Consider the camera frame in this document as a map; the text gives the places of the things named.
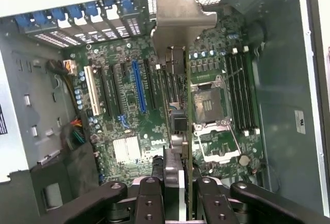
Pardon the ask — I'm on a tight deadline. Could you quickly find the round coin battery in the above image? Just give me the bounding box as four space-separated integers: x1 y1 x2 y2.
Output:
238 154 251 167

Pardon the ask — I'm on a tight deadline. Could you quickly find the silver chipset heatsink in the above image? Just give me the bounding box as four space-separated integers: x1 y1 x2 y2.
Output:
112 135 142 165

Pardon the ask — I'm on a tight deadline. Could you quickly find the black plastic shroud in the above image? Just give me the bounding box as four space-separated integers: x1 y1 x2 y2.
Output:
0 141 104 224

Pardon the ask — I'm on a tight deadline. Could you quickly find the CPU socket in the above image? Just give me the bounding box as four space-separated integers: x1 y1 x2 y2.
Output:
192 79 228 130

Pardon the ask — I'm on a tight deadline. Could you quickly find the green motherboard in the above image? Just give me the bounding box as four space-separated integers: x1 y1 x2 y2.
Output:
61 25 269 191

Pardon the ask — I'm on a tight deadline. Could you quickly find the blue expansion slot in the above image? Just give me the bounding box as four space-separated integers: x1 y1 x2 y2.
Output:
131 60 147 114

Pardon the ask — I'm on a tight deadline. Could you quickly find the black expansion slot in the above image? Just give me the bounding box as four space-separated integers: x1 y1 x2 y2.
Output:
143 60 159 112
99 65 114 118

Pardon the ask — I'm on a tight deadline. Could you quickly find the white expansion slot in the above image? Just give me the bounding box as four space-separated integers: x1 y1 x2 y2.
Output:
84 65 102 117

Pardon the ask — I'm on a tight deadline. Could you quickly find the open dark grey PC case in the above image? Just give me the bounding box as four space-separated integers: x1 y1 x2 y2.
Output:
0 0 330 224

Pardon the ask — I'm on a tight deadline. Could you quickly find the white power connector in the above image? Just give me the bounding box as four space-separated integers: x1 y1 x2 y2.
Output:
63 59 77 77

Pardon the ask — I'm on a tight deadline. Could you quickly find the grey power supply unit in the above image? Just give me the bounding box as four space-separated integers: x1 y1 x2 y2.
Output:
0 15 75 178

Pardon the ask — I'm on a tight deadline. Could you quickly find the coloured wire bundle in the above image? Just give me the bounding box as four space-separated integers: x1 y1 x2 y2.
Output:
68 117 87 146

